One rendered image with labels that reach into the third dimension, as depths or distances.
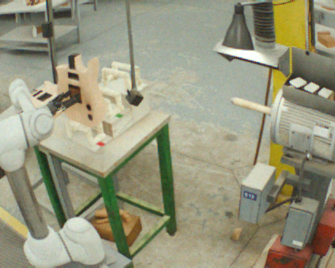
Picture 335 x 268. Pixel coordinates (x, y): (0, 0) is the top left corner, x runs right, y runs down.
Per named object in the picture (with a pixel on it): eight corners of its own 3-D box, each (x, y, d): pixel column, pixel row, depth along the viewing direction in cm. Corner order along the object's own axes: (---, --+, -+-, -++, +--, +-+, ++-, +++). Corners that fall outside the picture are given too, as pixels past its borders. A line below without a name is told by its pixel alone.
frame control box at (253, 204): (297, 210, 185) (307, 167, 171) (281, 241, 171) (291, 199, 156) (256, 199, 197) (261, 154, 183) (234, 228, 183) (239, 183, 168)
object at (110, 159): (178, 216, 292) (171, 115, 251) (127, 266, 252) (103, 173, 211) (104, 187, 322) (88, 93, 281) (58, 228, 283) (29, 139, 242)
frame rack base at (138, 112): (151, 112, 255) (148, 84, 246) (134, 124, 245) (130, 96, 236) (115, 100, 269) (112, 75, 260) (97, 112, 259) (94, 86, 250)
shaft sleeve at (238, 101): (269, 107, 185) (268, 114, 185) (272, 108, 188) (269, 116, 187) (234, 96, 194) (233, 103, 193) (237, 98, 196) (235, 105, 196)
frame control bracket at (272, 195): (289, 178, 186) (289, 171, 184) (273, 203, 173) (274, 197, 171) (281, 175, 188) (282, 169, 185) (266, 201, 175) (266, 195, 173)
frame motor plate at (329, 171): (352, 153, 180) (353, 147, 178) (343, 182, 164) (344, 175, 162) (296, 135, 198) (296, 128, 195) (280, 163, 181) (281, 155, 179)
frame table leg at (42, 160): (76, 242, 294) (42, 139, 245) (71, 246, 290) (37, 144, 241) (70, 239, 296) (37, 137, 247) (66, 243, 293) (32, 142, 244)
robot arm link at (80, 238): (111, 260, 184) (100, 229, 172) (76, 269, 177) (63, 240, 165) (97, 239, 196) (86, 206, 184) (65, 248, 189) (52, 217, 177)
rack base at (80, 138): (114, 139, 235) (113, 136, 234) (95, 153, 225) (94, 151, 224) (79, 124, 249) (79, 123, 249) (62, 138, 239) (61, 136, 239)
